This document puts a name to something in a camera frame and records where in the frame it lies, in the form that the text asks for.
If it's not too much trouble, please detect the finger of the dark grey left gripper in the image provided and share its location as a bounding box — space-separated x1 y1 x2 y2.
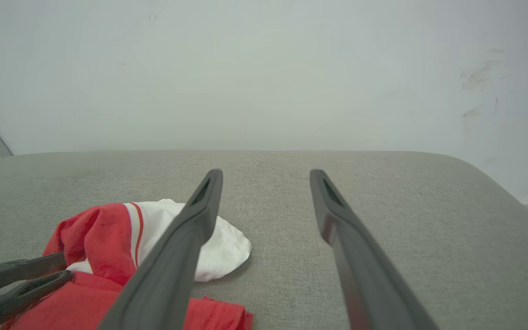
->
0 270 75 330
0 252 67 301

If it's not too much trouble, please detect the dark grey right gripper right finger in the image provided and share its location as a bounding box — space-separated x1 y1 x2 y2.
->
310 169 439 330

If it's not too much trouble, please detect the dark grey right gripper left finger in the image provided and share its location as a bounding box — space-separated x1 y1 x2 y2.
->
98 169 224 330

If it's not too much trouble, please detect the red and white garment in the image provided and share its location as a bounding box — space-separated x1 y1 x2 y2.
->
0 198 254 330

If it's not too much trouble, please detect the grey fabric sofa cushion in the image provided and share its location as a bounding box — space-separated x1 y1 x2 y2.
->
0 150 528 330

